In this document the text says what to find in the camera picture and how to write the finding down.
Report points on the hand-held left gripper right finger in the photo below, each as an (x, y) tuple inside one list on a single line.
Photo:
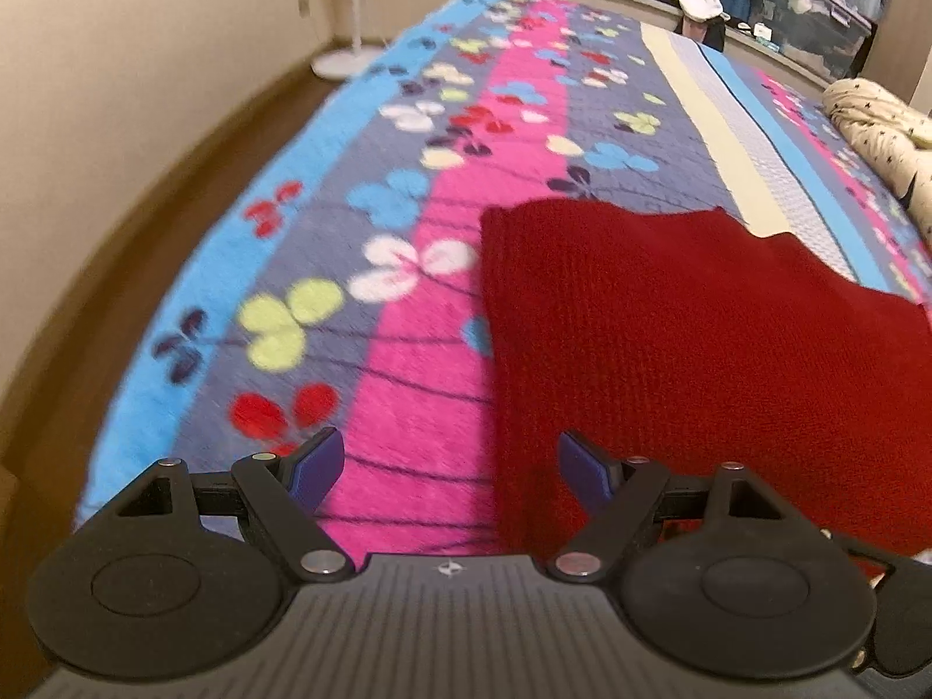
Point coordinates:
[(582, 470)]

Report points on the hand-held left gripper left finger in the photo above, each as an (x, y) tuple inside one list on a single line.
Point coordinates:
[(319, 466)]

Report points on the floral fleece blanket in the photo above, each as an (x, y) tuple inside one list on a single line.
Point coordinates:
[(422, 349)]

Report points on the red knit garment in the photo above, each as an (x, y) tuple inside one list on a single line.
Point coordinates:
[(684, 335)]

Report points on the white standing fan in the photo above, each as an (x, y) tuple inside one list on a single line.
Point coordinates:
[(348, 62)]

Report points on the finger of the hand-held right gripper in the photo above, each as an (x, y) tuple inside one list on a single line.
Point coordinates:
[(859, 550)]

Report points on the cream patterned cloth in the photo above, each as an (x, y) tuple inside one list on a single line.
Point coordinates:
[(885, 127)]

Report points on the clear plastic storage box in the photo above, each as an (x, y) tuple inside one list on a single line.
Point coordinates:
[(808, 14)]

